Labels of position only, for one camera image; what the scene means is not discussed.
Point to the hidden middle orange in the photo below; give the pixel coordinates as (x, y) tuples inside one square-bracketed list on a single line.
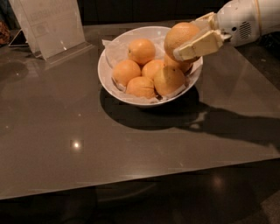
[(151, 68)]

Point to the clear acrylic sign holder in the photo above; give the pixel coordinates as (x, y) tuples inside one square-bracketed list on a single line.
[(52, 28)]

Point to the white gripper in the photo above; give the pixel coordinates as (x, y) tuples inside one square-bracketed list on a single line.
[(237, 22)]

